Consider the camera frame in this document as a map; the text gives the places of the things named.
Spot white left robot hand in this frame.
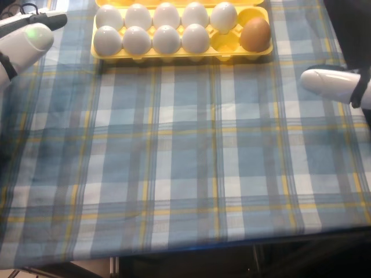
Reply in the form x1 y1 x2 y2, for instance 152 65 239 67
0 12 68 31

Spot brown egg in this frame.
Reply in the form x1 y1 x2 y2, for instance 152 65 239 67
240 16 272 53

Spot yellow egg carton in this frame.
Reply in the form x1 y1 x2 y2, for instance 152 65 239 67
90 0 274 63

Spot blue plaid tablecloth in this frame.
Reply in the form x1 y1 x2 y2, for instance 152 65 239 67
0 0 371 269

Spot metal table leg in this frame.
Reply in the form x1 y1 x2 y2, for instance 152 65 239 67
109 256 120 278

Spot black cable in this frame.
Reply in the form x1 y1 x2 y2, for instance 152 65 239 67
5 2 41 16

